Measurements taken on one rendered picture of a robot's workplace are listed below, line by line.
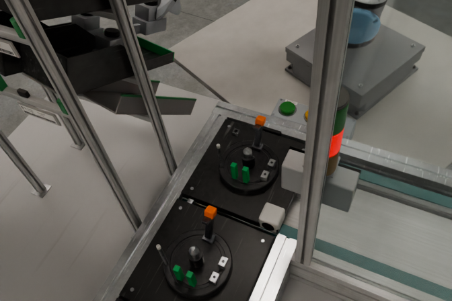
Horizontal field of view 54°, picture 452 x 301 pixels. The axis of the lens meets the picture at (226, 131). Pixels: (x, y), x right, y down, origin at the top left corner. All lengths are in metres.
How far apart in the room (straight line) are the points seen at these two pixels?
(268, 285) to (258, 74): 0.71
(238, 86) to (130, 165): 0.41
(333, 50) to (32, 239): 0.94
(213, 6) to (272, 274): 2.48
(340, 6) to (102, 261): 0.86
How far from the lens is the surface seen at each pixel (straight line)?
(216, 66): 1.45
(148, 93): 0.91
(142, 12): 1.00
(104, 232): 1.16
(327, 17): 0.45
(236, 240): 0.96
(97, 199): 1.21
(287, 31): 1.56
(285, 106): 1.16
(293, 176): 0.73
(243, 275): 0.93
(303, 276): 1.01
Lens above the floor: 1.84
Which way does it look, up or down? 51 degrees down
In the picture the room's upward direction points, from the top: 8 degrees counter-clockwise
